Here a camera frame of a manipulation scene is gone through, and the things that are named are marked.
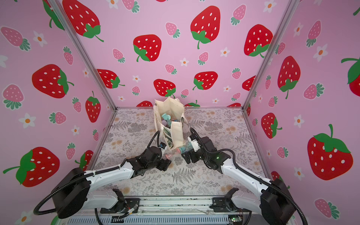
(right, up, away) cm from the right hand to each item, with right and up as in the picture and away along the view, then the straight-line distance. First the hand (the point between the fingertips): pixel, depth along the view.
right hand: (186, 153), depth 80 cm
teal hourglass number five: (0, 0, +15) cm, 15 cm away
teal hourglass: (-14, +22, +15) cm, 30 cm away
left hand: (-12, -5, +6) cm, 14 cm away
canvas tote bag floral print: (-13, +24, +24) cm, 36 cm away
